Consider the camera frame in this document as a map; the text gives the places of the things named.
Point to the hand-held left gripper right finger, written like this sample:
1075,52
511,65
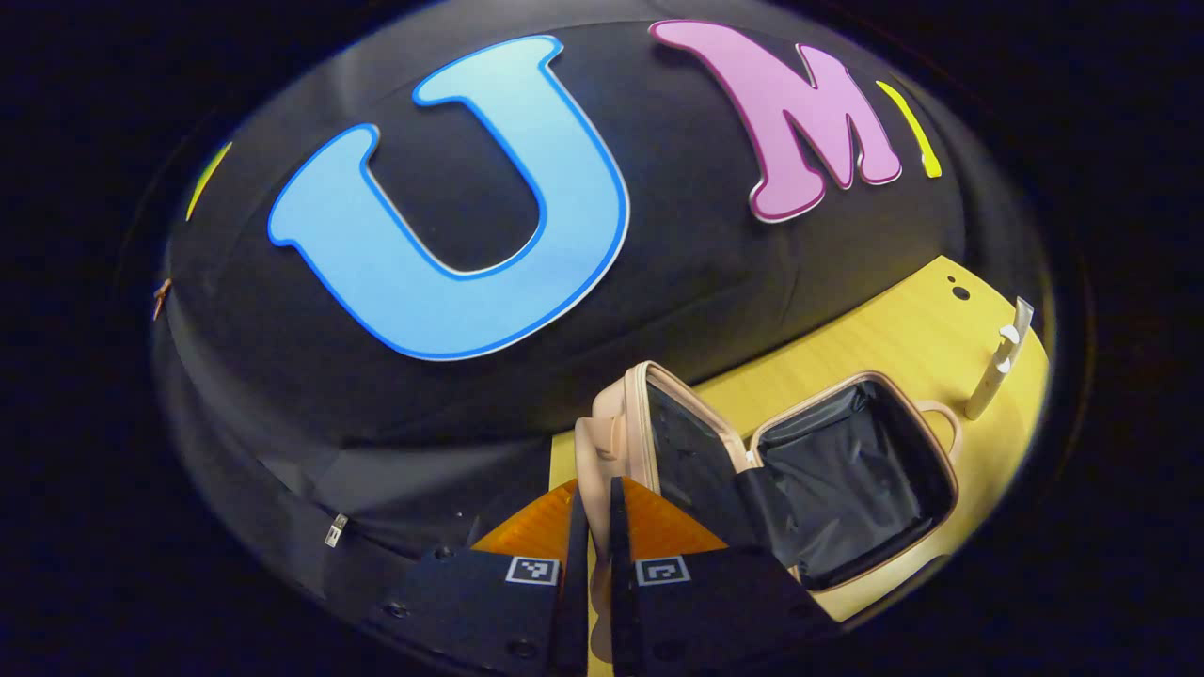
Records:
618,602

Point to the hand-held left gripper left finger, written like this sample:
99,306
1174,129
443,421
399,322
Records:
574,602

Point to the white pump bottle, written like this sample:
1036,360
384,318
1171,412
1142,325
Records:
988,385

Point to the white tube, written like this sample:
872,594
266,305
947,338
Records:
1024,315

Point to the small metal clip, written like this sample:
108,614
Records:
336,530

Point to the wooden clip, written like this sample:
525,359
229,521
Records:
162,299

